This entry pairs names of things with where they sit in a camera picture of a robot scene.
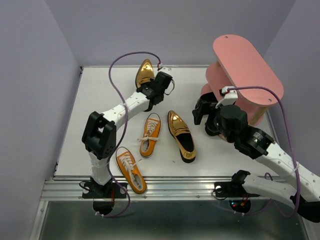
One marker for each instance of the black loafer back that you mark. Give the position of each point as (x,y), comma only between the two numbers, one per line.
(213,128)

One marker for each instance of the gold loafer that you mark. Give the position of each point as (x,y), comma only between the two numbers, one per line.
(182,135)
(144,74)

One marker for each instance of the orange sneaker front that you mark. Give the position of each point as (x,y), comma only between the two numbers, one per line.
(128,166)

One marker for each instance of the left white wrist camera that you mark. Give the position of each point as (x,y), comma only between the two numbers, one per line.
(165,69)

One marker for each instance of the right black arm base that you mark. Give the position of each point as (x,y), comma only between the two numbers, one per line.
(234,188)

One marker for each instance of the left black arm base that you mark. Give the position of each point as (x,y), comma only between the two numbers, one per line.
(92,190)

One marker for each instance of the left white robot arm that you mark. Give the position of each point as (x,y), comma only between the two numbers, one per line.
(100,133)

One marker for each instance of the orange sneaker centre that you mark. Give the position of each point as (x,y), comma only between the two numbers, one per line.
(151,132)

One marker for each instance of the aluminium mounting rail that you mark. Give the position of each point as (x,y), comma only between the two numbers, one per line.
(158,189)

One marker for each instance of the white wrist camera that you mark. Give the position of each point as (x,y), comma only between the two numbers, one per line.
(229,96)
(165,69)

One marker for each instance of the orange sneaker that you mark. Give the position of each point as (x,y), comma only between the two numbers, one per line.
(151,132)
(128,166)

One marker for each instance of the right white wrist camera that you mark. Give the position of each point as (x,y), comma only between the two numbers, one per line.
(229,96)

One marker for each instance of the pink shoe shelf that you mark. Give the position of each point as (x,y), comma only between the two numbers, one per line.
(239,65)

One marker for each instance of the black loafer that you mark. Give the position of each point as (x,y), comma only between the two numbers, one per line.
(205,98)
(213,128)

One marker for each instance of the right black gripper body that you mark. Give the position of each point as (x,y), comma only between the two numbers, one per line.
(215,114)

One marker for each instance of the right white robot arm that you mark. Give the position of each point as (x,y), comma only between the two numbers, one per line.
(301,191)

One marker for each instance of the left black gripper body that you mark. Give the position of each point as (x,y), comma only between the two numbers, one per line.
(161,94)

